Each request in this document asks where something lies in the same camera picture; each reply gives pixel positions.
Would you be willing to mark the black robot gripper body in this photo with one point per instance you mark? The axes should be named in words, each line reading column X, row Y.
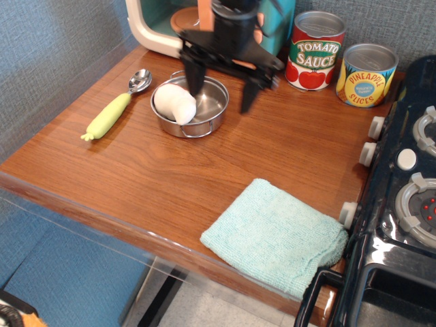
column 231, row 47

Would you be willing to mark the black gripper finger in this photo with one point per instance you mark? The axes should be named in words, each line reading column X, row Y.
column 195, row 74
column 250, row 92

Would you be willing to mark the white plush mushroom toy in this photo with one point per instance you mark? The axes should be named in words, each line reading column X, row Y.
column 175, row 103

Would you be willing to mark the light teal folded cloth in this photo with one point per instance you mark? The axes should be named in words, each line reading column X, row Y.
column 276, row 239

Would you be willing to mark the small steel pot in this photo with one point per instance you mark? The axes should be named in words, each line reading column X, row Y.
column 211, row 101

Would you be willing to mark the toy microwave teal and cream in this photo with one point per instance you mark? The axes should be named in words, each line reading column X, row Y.
column 155, row 24

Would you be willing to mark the tomato sauce can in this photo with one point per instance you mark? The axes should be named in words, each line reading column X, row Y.
column 316, row 42

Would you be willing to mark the pineapple slices can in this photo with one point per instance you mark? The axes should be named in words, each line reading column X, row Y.
column 366, row 73

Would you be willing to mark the grey stove knob upper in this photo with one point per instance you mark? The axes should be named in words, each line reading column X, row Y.
column 376, row 127

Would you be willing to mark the grey stove knob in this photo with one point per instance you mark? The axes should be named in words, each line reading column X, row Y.
column 367, row 153
column 347, row 214
column 376, row 127

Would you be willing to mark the grey stove knob middle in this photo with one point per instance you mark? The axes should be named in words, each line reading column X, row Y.
column 367, row 153

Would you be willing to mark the grey stove knob lower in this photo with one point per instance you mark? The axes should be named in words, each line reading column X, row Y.
column 347, row 214

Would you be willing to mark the black toy stove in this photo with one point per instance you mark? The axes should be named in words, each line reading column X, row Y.
column 389, row 276

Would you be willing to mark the black rimmed basket corner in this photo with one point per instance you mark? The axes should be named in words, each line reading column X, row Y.
column 16, row 312

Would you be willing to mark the spoon with green handle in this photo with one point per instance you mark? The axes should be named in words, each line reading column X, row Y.
column 109, row 115

